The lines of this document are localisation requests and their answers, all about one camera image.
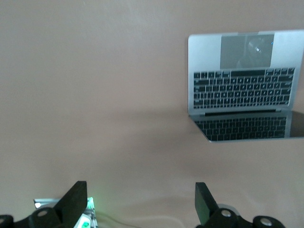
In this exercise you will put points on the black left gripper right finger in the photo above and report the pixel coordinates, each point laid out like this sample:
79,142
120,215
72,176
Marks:
204,204

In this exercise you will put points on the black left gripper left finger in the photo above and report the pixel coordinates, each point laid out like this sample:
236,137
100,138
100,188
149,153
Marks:
71,204

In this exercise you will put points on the silver grey laptop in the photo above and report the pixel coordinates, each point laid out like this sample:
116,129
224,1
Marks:
206,52

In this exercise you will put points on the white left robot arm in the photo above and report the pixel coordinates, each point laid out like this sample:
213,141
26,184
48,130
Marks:
85,221

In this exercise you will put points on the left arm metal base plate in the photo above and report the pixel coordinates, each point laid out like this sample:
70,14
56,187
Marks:
44,202

